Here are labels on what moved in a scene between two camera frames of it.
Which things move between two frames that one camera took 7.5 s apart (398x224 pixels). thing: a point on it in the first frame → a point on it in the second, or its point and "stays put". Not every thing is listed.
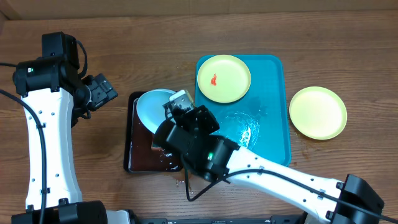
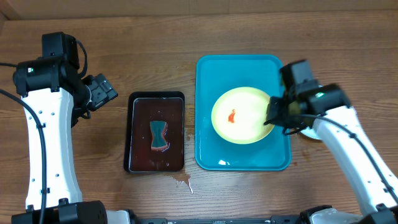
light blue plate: [150, 109] → [310, 132]
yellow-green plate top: [224, 78] → [238, 115]
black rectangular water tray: [139, 156] stays put
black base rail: [270, 219] stays put
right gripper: [170, 137] → [277, 111]
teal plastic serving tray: [248, 93] stays put
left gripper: [102, 90] stays put
